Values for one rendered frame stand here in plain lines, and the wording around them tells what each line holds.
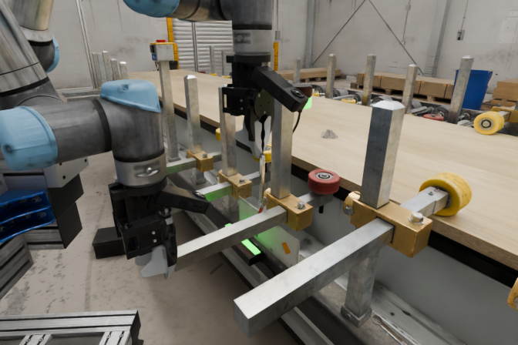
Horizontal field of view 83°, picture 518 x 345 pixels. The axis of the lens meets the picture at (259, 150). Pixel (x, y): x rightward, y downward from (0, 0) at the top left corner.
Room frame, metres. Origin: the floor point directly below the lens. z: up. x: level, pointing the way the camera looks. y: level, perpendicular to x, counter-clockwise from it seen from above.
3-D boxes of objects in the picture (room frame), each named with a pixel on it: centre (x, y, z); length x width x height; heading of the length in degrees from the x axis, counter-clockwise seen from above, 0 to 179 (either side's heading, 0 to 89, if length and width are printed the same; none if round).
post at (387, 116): (0.45, -0.20, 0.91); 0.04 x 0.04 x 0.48; 36
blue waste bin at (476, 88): (5.30, -3.77, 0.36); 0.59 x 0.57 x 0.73; 123
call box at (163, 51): (1.27, 0.39, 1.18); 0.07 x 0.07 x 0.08; 36
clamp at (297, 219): (0.63, -0.07, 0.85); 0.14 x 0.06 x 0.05; 36
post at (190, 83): (1.06, 0.24, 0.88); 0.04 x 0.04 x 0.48; 36
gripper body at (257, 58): (0.60, 0.02, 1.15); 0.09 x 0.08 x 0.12; 56
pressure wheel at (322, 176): (0.69, -0.17, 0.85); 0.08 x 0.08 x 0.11
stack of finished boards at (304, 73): (9.26, -1.39, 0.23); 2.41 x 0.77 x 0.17; 125
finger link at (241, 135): (0.58, 0.02, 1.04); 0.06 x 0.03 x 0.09; 56
